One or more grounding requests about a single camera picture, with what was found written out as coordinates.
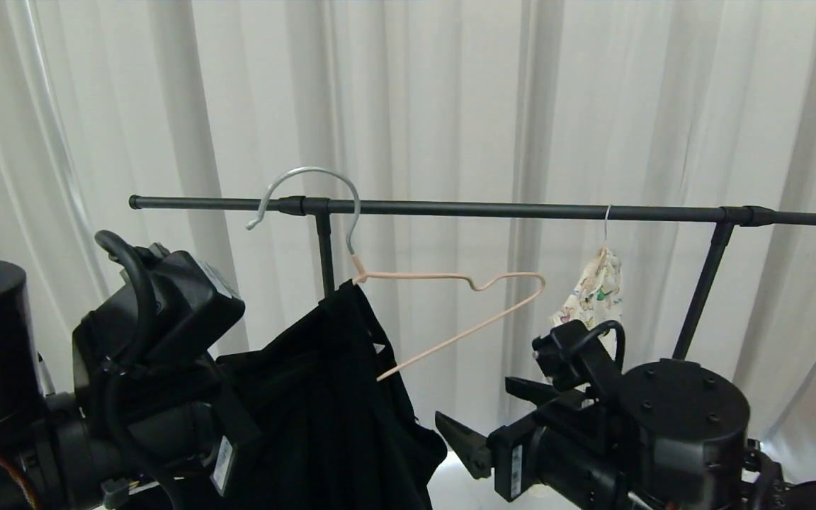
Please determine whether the black clothes rack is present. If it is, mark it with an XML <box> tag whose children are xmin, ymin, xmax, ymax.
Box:
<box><xmin>128</xmin><ymin>195</ymin><xmax>816</xmax><ymax>362</ymax></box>

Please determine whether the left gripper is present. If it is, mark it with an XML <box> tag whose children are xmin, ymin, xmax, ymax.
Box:
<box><xmin>25</xmin><ymin>382</ymin><xmax>261</xmax><ymax>510</ymax></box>

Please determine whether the black garment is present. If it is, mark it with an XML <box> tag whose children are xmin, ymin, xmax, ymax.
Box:
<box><xmin>217</xmin><ymin>280</ymin><xmax>448</xmax><ymax>510</ymax></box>

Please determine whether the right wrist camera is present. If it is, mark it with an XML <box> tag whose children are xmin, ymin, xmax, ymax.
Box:
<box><xmin>532</xmin><ymin>319</ymin><xmax>627</xmax><ymax>397</ymax></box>

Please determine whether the cream printed garment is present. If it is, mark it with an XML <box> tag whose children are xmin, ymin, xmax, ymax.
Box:
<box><xmin>550</xmin><ymin>244</ymin><xmax>625</xmax><ymax>355</ymax></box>

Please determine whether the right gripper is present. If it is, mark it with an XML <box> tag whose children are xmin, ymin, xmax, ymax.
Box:
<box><xmin>435</xmin><ymin>377</ymin><xmax>657</xmax><ymax>510</ymax></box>

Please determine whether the black cable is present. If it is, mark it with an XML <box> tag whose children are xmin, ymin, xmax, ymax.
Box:
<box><xmin>94</xmin><ymin>230</ymin><xmax>159</xmax><ymax>369</ymax></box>
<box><xmin>578</xmin><ymin>320</ymin><xmax>626</xmax><ymax>369</ymax></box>

